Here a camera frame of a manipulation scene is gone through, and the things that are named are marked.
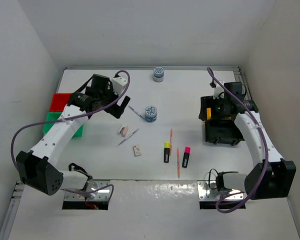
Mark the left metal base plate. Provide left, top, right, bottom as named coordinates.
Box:
left=63, top=180, right=113, bottom=202

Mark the pink highlighter marker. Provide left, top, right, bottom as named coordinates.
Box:
left=182, top=146, right=191, bottom=168

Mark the pink white eraser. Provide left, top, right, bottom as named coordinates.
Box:
left=118, top=124, right=129, bottom=137

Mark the metal base plate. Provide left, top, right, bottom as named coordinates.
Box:
left=63, top=180, right=113, bottom=202
left=197, top=180, right=245, bottom=202

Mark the blue white pen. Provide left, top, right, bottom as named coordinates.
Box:
left=128, top=105, right=146, bottom=121

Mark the grey purple pen lower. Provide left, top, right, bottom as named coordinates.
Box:
left=117, top=128, right=140, bottom=147

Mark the green plastic bin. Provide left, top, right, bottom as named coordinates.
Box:
left=42, top=112, right=84, bottom=138

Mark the yellow highlighter marker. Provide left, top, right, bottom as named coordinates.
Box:
left=163, top=141, right=171, bottom=163

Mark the red plastic bin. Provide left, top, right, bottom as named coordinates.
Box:
left=49, top=93, right=72, bottom=112

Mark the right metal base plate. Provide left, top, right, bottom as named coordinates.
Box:
left=197, top=180, right=245, bottom=202

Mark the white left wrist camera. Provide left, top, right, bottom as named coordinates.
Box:
left=110, top=76, right=128, bottom=96

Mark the small white eraser card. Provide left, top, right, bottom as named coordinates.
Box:
left=133, top=144, right=142, bottom=157

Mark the yellow plastic bin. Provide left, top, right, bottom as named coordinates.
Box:
left=206, top=108, right=232, bottom=121

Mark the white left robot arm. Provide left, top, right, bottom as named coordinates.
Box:
left=12, top=71, right=131, bottom=197

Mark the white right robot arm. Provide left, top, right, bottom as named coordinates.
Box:
left=198, top=82, right=297, bottom=200

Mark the orange pen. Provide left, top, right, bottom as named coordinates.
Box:
left=169, top=128, right=173, bottom=156
left=176, top=147, right=181, bottom=179

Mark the black plastic bin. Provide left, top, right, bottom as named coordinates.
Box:
left=204, top=119, right=244, bottom=146

